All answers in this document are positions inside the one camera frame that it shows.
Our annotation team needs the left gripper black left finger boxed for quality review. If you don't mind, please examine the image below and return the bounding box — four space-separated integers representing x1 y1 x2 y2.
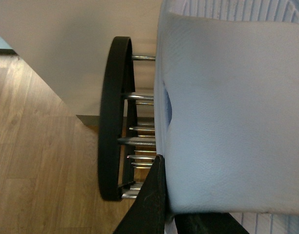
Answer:
114 155 166 234

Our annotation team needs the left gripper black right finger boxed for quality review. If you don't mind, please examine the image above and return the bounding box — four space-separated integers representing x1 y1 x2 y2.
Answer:
175 213 248 234

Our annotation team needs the light blue slipper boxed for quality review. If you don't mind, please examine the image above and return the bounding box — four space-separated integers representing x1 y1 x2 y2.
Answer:
154 0 299 234

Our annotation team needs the black metal shoe rack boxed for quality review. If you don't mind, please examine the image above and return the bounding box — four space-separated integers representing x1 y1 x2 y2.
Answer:
98 36 156 201

